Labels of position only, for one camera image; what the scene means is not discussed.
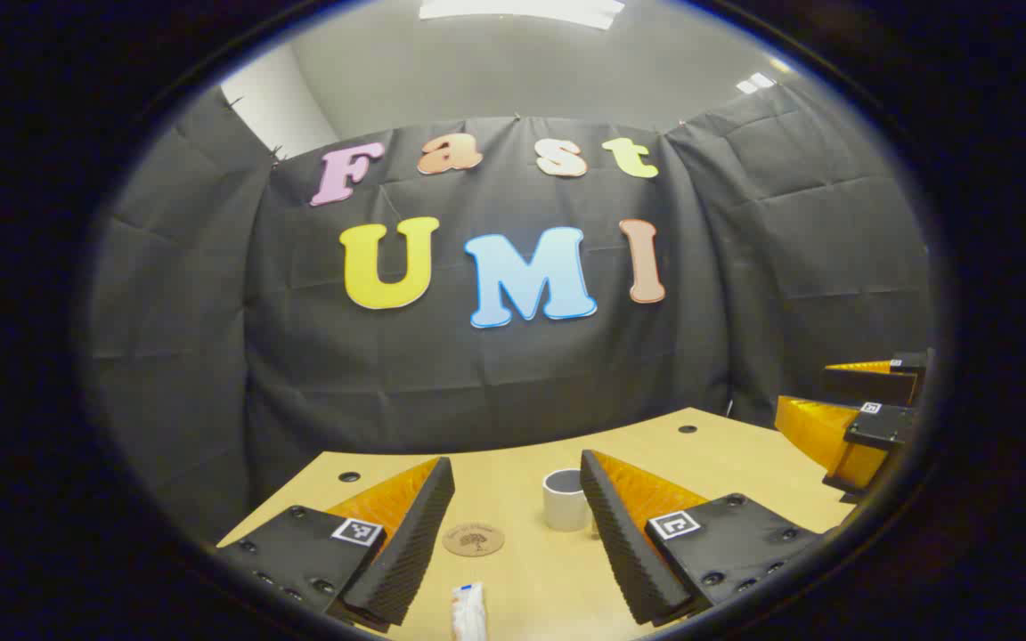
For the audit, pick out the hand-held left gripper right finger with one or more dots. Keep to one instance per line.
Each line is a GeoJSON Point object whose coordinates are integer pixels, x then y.
{"type": "Point", "coordinates": [620, 552]}

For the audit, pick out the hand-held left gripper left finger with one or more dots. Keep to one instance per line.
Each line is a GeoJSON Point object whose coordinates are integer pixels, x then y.
{"type": "Point", "coordinates": [411, 552]}

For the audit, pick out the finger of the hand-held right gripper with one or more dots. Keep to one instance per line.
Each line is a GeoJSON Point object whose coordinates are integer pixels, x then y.
{"type": "Point", "coordinates": [883, 427]}
{"type": "Point", "coordinates": [869, 385]}

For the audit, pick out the round cork coaster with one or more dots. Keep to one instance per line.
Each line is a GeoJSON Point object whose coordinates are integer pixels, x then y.
{"type": "Point", "coordinates": [473, 539]}

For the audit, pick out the white toothpaste tube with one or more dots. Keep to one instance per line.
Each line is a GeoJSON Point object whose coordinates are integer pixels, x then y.
{"type": "Point", "coordinates": [468, 614]}

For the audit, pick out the wooden desktop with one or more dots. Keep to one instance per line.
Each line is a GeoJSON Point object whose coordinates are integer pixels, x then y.
{"type": "Point", "coordinates": [513, 481]}

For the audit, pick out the small ceiling light panel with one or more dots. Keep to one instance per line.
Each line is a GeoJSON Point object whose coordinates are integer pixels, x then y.
{"type": "Point", "coordinates": [755, 83]}

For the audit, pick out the long ceiling light panel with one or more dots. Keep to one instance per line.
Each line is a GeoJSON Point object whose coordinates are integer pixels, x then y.
{"type": "Point", "coordinates": [522, 11]}

